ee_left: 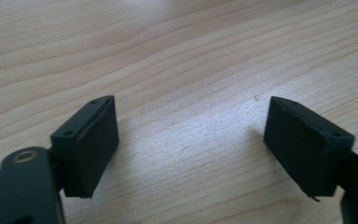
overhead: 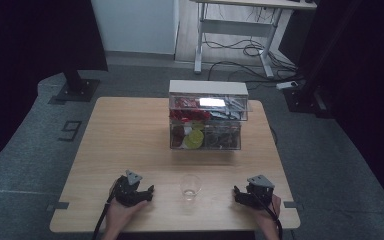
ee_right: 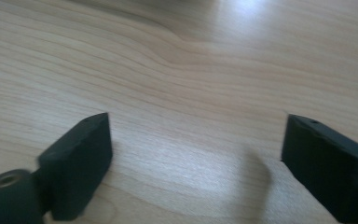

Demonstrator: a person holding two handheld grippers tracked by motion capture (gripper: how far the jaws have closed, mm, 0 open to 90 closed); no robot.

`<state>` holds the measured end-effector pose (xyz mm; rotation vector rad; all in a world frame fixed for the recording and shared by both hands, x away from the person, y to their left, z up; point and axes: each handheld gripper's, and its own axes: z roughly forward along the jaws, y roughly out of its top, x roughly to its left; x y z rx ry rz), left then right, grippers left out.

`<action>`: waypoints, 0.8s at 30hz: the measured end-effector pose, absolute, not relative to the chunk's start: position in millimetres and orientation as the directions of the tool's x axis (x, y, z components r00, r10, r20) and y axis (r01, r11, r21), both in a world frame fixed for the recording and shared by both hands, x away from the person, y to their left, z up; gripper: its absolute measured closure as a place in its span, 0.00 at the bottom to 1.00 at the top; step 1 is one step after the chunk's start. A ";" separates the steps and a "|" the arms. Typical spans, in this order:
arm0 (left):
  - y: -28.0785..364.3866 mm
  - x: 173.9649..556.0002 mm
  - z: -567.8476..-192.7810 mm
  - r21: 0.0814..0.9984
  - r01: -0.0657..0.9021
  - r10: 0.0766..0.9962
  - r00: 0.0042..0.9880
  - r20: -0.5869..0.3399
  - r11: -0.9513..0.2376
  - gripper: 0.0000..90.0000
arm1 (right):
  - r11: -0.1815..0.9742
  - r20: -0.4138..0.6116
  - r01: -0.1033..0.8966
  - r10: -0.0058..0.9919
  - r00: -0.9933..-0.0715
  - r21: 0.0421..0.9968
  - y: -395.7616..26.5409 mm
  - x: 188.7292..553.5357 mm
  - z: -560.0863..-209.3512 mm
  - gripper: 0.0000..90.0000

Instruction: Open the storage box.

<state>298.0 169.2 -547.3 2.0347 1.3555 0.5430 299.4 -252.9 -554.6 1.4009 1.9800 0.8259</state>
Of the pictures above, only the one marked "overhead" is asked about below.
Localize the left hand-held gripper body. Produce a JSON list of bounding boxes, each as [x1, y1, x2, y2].
[[114, 169, 150, 208]]

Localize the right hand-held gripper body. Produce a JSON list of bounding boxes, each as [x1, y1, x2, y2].
[[241, 174, 276, 211]]

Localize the clear glass cup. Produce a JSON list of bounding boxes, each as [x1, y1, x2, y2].
[[179, 173, 203, 202]]

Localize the clear acrylic drawer organizer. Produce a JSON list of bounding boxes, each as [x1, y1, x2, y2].
[[168, 79, 250, 151]]

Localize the person's left hand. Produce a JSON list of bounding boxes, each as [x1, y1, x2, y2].
[[103, 182, 150, 239]]

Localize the person's right hand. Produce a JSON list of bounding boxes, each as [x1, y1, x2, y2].
[[251, 194, 283, 240]]

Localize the pile of dark dried pieces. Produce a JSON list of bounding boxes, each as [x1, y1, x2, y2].
[[204, 130, 241, 150]]

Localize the dark red round packs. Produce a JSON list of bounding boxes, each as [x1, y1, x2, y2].
[[171, 124, 186, 148]]

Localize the yellow-green round packs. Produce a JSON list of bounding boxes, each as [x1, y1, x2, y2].
[[183, 121, 206, 150]]

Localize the pile of grey packets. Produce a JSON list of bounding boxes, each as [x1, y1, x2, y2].
[[209, 96, 248, 120]]

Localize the pile of red packets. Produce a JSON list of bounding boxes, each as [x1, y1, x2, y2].
[[169, 97, 212, 123]]

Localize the black stand with long base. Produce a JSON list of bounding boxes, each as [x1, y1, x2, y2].
[[282, 84, 335, 120]]

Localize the white power strip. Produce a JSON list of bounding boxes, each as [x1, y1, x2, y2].
[[275, 80, 300, 91]]

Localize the black stand with square base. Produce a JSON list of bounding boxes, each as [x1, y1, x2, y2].
[[54, 69, 101, 103]]

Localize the tall black curtain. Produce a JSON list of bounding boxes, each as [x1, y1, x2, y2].
[[277, 0, 384, 222]]

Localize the white panel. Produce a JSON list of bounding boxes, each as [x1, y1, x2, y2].
[[90, 0, 181, 56]]

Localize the wide black curtain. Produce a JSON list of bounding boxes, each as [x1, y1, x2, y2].
[[0, 0, 109, 178]]

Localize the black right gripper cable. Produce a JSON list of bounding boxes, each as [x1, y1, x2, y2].
[[251, 190, 284, 240]]

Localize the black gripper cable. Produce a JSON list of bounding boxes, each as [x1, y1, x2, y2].
[[251, 190, 284, 240], [91, 179, 120, 240]]

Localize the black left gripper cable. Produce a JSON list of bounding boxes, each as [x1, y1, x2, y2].
[[91, 179, 120, 240]]

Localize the black floor cables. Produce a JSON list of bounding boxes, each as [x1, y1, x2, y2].
[[202, 32, 305, 88]]

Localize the white metal desk frame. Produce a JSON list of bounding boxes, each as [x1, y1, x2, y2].
[[189, 0, 318, 80]]

